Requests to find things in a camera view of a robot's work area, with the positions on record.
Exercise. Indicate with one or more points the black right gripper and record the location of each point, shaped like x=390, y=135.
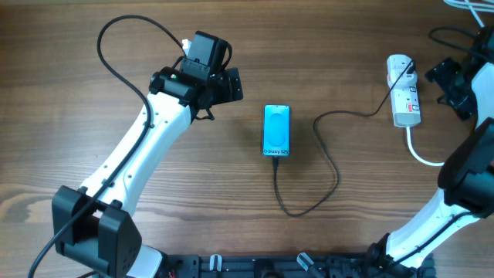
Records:
x=465, y=106

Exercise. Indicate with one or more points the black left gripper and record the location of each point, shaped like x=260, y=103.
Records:
x=226, y=93

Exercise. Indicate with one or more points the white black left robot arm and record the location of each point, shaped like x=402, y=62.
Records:
x=93, y=225

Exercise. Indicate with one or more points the white power strip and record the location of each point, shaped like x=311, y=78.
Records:
x=404, y=101

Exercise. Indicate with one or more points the white charger plug adapter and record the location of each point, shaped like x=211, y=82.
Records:
x=402, y=77

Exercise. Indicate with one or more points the blue Galaxy smartphone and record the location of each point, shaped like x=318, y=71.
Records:
x=276, y=131

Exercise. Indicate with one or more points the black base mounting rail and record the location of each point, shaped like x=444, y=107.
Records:
x=345, y=266

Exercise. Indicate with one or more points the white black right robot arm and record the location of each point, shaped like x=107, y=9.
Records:
x=465, y=181

